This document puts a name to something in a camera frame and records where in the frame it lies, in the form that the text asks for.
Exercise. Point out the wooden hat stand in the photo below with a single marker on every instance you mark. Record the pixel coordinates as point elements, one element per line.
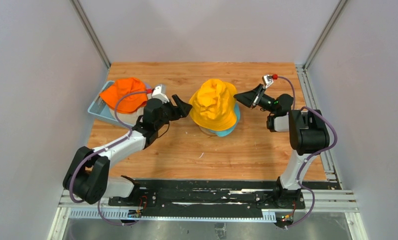
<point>205,132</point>

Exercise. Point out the yellow bucket hat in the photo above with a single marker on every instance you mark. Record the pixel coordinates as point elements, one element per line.
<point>213,103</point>

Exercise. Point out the light blue plastic basket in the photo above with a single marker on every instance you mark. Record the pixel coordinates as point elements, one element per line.
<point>100,110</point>

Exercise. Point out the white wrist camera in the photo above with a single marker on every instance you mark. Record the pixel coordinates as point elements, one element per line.
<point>157,92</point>
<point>268,80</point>

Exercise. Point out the beige hat in basket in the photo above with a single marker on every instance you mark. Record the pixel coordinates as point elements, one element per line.
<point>130,118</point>

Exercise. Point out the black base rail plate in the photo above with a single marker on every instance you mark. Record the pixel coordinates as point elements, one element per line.
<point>207,200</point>

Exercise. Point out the orange bucket hat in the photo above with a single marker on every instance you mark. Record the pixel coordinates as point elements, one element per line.
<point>126,95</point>

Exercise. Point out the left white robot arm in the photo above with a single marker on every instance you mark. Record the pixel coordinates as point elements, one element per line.
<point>87,178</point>

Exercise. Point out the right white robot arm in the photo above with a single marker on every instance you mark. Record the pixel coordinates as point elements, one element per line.
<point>308,137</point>

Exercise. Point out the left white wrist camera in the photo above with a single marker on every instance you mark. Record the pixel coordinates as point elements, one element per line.
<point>157,92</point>

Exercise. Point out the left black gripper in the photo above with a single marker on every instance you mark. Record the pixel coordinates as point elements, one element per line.
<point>181,109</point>

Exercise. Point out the teal bucket hat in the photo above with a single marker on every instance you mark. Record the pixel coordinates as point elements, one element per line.
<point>227,130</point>

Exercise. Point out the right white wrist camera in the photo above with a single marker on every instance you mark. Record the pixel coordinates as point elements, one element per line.
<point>268,80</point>

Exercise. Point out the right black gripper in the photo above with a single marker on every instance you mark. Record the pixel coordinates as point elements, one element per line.
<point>251,98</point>

